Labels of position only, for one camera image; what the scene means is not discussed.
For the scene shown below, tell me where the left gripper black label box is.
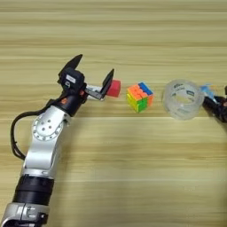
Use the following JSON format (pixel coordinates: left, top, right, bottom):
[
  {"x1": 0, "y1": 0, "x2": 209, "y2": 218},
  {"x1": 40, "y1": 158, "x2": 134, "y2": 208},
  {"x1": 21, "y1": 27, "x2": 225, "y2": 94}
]
[{"x1": 58, "y1": 67, "x2": 87, "y2": 96}]

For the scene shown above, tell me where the multicolour puzzle cube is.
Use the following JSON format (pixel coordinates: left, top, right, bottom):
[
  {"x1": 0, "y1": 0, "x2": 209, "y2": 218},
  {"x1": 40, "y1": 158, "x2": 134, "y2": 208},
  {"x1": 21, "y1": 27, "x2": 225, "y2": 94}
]
[{"x1": 126, "y1": 82, "x2": 154, "y2": 114}]

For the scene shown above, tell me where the blue glue stick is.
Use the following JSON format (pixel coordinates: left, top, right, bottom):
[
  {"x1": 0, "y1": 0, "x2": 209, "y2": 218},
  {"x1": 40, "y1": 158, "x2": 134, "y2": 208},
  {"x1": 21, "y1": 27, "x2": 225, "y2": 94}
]
[{"x1": 200, "y1": 83, "x2": 219, "y2": 101}]

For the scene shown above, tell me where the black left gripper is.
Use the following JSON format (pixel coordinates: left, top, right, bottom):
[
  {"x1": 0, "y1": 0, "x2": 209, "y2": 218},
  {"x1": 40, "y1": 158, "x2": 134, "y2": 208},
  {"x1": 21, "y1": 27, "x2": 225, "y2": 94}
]
[{"x1": 47, "y1": 53, "x2": 115, "y2": 118}]

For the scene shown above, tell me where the clear tape roll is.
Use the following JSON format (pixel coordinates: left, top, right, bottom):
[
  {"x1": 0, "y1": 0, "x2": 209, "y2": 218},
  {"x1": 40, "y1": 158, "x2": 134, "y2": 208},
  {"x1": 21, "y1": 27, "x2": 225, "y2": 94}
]
[{"x1": 161, "y1": 78, "x2": 206, "y2": 121}]

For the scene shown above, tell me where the small red cube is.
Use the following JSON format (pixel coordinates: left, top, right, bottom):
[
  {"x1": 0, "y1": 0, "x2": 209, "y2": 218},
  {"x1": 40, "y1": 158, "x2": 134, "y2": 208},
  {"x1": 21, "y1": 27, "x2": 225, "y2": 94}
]
[{"x1": 106, "y1": 79, "x2": 121, "y2": 98}]

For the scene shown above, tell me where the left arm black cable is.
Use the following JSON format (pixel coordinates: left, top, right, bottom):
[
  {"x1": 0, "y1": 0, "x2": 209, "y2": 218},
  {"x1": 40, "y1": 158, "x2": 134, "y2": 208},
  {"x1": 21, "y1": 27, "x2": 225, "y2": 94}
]
[{"x1": 10, "y1": 98, "x2": 65, "y2": 162}]

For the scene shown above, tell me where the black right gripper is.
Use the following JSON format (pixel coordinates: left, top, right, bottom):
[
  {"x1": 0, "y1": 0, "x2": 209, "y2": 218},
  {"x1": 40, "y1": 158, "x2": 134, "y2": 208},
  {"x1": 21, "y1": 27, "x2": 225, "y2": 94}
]
[{"x1": 202, "y1": 95, "x2": 227, "y2": 123}]

